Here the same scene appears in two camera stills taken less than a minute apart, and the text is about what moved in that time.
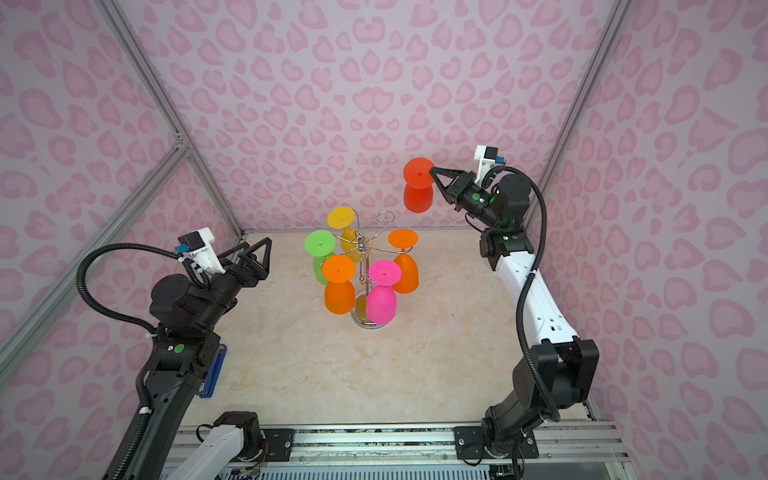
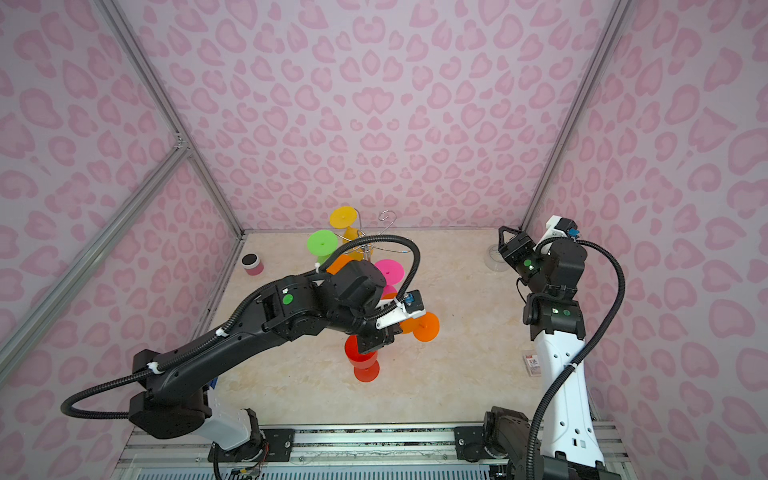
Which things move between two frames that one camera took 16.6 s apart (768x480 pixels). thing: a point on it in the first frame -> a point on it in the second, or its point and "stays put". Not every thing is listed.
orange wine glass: (405, 239) -> (424, 327)
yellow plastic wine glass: (352, 242) stays put
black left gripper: (234, 273) -> (384, 336)
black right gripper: (462, 188) -> (517, 247)
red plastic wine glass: (418, 187) -> (366, 365)
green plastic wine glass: (321, 245) stays put
